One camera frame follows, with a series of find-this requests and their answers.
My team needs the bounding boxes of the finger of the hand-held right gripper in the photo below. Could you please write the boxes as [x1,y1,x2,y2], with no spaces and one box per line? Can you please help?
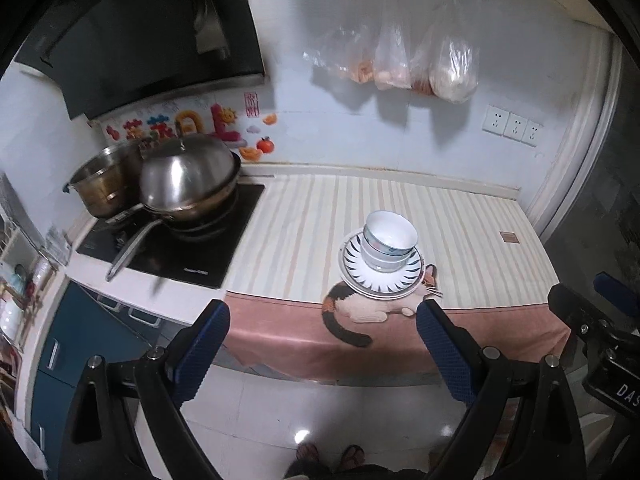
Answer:
[547,284,626,361]
[594,272,640,307]

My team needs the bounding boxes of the black range hood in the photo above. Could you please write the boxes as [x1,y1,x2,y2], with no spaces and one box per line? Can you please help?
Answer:
[0,0,267,121]

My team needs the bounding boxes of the blue kitchen cabinet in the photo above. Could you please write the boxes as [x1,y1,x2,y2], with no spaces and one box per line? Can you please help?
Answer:
[30,280,151,466]

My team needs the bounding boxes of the tall clear plastic bag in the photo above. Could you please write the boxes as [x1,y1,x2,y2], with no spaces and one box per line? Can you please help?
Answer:
[374,0,417,92]

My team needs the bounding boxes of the white drawer front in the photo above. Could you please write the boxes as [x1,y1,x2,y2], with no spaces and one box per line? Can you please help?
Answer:
[92,292,168,332]

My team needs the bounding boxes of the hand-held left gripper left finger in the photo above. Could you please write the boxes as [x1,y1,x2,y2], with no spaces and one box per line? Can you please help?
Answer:
[57,299,232,480]

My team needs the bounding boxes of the white bowl with blue pattern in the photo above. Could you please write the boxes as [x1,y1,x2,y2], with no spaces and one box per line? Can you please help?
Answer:
[362,239,417,264]

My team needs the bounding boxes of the striped tablecloth with cat print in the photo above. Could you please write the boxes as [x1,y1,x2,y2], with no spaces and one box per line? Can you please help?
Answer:
[220,170,573,386]

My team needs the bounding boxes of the white wall socket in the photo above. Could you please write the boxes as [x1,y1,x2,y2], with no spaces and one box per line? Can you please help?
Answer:
[482,104,511,137]
[502,112,528,142]
[521,120,544,148]

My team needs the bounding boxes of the white plate with blue leaves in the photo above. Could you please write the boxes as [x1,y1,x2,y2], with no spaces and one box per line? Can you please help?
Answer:
[342,230,425,295]

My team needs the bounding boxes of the white bowl with dark rim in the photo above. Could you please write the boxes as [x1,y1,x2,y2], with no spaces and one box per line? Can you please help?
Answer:
[363,210,419,257]

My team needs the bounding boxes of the white plate with pink flowers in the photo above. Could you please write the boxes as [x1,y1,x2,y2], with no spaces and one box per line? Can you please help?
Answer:
[341,260,426,301]

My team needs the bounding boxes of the steel wok with long handle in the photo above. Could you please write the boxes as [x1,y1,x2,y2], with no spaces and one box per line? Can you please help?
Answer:
[105,172,242,283]

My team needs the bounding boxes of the plastic bag with pale food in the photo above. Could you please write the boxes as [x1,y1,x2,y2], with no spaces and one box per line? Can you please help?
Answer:
[427,0,481,105]

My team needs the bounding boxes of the white storage shelf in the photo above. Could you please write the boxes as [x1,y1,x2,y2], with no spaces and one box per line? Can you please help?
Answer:
[0,175,71,361]

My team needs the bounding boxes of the person's right foot in sandal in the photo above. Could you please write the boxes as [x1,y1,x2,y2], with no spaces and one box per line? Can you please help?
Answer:
[340,444,366,471]

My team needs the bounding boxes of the plastic bag with orange food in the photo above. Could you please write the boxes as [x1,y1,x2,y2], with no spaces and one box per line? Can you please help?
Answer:
[302,25,377,84]

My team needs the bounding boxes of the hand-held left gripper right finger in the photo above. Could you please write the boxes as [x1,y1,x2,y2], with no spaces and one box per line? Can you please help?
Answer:
[415,299,588,480]

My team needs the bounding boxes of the steel stock pot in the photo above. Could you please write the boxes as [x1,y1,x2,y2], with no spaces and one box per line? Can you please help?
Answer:
[64,142,147,219]

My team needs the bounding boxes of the colourful letters wall sticker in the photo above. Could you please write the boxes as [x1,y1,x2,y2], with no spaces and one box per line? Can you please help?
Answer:
[106,102,239,145]

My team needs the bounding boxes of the black induction cooktop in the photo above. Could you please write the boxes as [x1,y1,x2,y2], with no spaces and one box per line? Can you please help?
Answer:
[75,180,266,290]

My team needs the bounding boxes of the white door frame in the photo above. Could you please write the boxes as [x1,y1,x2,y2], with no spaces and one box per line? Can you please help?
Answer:
[525,30,626,241]

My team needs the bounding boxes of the steel wok lid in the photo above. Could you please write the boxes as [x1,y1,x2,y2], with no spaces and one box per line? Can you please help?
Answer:
[139,132,242,209]

